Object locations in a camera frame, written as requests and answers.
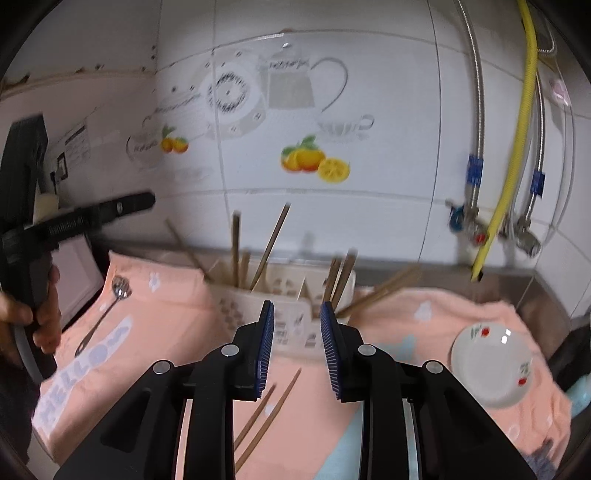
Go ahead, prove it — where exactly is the peach printed towel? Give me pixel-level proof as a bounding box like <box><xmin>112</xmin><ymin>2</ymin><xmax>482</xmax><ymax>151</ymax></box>
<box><xmin>32</xmin><ymin>253</ymin><xmax>571</xmax><ymax>479</ymax></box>

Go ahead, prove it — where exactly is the metal slotted spoon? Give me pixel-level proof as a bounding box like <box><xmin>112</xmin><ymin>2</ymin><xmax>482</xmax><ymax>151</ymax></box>
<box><xmin>74</xmin><ymin>275</ymin><xmax>132</xmax><ymax>357</ymax></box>

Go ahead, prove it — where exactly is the wall instruction sticker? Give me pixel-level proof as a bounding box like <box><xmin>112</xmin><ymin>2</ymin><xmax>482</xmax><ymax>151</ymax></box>
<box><xmin>63</xmin><ymin>121</ymin><xmax>91</xmax><ymax>168</ymax></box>

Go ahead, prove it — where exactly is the white floral dish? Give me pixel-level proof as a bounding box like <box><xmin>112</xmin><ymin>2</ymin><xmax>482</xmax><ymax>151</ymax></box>
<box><xmin>451</xmin><ymin>323</ymin><xmax>533</xmax><ymax>409</ymax></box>

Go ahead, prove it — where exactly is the water valve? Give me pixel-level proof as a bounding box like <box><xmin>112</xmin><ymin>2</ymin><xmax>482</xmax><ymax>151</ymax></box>
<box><xmin>504</xmin><ymin>215</ymin><xmax>541</xmax><ymax>258</ymax></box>
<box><xmin>446</xmin><ymin>200</ymin><xmax>489</xmax><ymax>247</ymax></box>

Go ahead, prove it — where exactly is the left water valve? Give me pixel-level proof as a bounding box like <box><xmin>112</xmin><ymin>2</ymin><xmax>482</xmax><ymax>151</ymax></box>
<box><xmin>446</xmin><ymin>200</ymin><xmax>489</xmax><ymax>247</ymax></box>

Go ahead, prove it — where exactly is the white microwave oven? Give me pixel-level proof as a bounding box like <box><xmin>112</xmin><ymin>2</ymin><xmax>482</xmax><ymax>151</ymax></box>
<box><xmin>52</xmin><ymin>235</ymin><xmax>104</xmax><ymax>328</ymax></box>

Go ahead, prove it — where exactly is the black wall socket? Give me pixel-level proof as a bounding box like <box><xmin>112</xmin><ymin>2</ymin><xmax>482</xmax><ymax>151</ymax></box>
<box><xmin>51</xmin><ymin>152</ymin><xmax>69</xmax><ymax>183</ymax></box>

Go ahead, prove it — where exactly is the grey knitted cloth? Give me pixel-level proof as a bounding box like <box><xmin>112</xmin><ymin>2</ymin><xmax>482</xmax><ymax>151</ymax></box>
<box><xmin>523</xmin><ymin>438</ymin><xmax>557</xmax><ymax>480</ymax></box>

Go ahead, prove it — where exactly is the beige plastic utensil holder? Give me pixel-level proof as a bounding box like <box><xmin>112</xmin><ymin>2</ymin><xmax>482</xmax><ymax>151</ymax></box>
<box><xmin>207</xmin><ymin>260</ymin><xmax>329</xmax><ymax>360</ymax></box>

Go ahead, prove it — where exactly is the yellow gas hose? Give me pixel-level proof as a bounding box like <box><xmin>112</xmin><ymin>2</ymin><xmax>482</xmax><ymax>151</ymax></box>
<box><xmin>469</xmin><ymin>0</ymin><xmax>541</xmax><ymax>282</ymax></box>

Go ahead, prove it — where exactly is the person's left hand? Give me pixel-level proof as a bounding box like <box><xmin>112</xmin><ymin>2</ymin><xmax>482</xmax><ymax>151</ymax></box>
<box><xmin>0</xmin><ymin>266</ymin><xmax>61</xmax><ymax>365</ymax></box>

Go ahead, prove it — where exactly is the left braided metal hose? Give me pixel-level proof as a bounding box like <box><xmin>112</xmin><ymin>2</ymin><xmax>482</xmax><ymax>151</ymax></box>
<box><xmin>454</xmin><ymin>0</ymin><xmax>487</xmax><ymax>218</ymax></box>

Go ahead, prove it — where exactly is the right water valve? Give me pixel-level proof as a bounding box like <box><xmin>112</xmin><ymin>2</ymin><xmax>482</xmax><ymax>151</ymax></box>
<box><xmin>504</xmin><ymin>215</ymin><xmax>541</xmax><ymax>258</ymax></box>

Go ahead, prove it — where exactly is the wooden chopstick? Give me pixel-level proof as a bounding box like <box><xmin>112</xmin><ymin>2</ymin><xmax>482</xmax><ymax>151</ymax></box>
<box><xmin>231</xmin><ymin>211</ymin><xmax>242</xmax><ymax>288</ymax></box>
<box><xmin>164</xmin><ymin>218</ymin><xmax>213</xmax><ymax>283</ymax></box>
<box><xmin>335</xmin><ymin>265</ymin><xmax>422</xmax><ymax>318</ymax></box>
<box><xmin>238</xmin><ymin>250</ymin><xmax>250</xmax><ymax>289</ymax></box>
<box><xmin>322</xmin><ymin>256</ymin><xmax>342</xmax><ymax>302</ymax></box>
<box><xmin>249</xmin><ymin>203</ymin><xmax>290</xmax><ymax>291</ymax></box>
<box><xmin>332</xmin><ymin>249</ymin><xmax>358</xmax><ymax>307</ymax></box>
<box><xmin>233</xmin><ymin>383</ymin><xmax>276</xmax><ymax>450</ymax></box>
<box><xmin>235</xmin><ymin>368</ymin><xmax>301</xmax><ymax>472</ymax></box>

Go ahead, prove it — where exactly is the braided metal hose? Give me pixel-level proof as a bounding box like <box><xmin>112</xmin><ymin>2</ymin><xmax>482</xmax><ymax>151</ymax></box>
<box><xmin>454</xmin><ymin>0</ymin><xmax>487</xmax><ymax>218</ymax></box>
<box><xmin>523</xmin><ymin>68</ymin><xmax>548</xmax><ymax>227</ymax></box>

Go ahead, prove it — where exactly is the right braided metal hose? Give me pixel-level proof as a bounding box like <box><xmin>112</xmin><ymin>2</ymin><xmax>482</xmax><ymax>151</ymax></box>
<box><xmin>523</xmin><ymin>68</ymin><xmax>548</xmax><ymax>227</ymax></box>

